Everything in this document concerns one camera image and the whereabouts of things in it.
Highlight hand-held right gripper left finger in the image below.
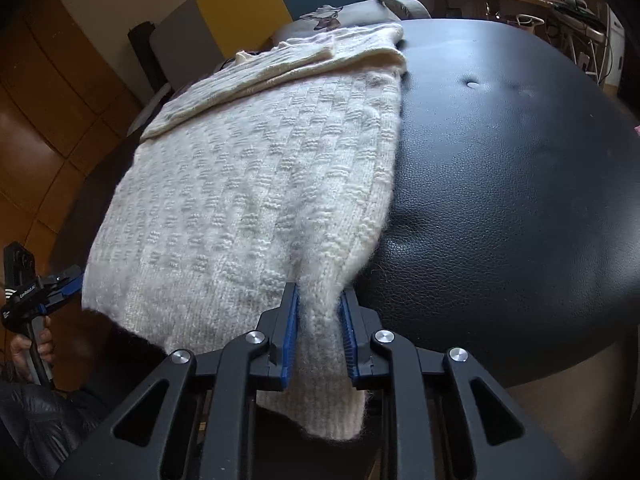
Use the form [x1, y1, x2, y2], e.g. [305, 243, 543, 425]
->
[55, 282, 301, 480]

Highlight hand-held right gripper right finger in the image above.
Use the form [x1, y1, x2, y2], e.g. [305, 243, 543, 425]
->
[339, 290, 576, 480]

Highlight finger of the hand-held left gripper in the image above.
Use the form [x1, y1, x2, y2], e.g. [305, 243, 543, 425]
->
[42, 266, 83, 314]

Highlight white knit sweater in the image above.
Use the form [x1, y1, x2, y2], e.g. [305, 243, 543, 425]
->
[81, 22, 408, 442]

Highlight person's left forearm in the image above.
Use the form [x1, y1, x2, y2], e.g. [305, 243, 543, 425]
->
[0, 377, 118, 480]

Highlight person's left hand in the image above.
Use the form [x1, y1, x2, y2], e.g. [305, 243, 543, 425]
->
[10, 328, 57, 377]

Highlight brown wooden wardrobe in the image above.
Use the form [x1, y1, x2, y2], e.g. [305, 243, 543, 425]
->
[0, 0, 171, 271]

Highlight black upright roll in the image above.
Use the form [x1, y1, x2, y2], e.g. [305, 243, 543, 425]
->
[127, 21, 168, 93]

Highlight grey yellow blue sofa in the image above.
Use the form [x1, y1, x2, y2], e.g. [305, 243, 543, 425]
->
[127, 0, 431, 136]

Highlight deer print pillow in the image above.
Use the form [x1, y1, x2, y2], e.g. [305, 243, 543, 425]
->
[272, 0, 396, 43]

